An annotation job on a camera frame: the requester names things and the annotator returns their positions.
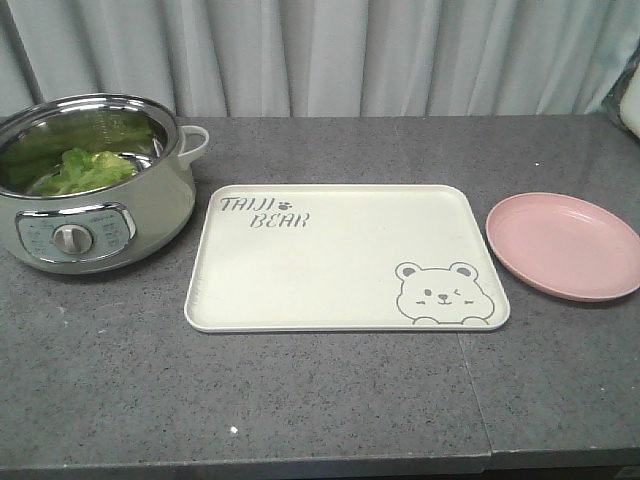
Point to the green lettuce leaf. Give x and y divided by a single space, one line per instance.
81 171

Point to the pale green electric cooking pot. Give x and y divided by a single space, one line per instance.
109 227

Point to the white appliance at right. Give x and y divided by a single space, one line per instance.
621 103

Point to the pink round plate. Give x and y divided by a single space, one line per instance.
565 246

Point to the cream bear serving tray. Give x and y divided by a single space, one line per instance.
286 258

